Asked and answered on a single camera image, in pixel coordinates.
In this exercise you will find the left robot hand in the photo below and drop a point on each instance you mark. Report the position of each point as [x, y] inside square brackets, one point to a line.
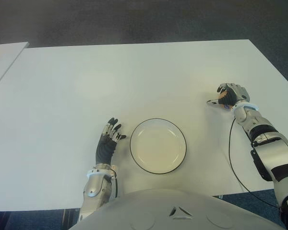
[105, 149]

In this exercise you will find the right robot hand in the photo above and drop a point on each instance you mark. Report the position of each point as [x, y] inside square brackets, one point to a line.
[237, 93]

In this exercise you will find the red yellow apple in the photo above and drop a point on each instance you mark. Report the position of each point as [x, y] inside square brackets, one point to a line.
[226, 107]

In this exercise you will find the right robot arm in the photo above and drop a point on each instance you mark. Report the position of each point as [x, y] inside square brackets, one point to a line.
[276, 153]

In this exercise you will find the white plate with black rim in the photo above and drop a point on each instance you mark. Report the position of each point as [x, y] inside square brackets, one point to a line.
[158, 146]

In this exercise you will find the grey robot torso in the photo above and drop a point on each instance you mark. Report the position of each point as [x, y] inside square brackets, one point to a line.
[177, 210]

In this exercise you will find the white side table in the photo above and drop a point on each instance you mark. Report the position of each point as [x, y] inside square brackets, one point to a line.
[2, 60]

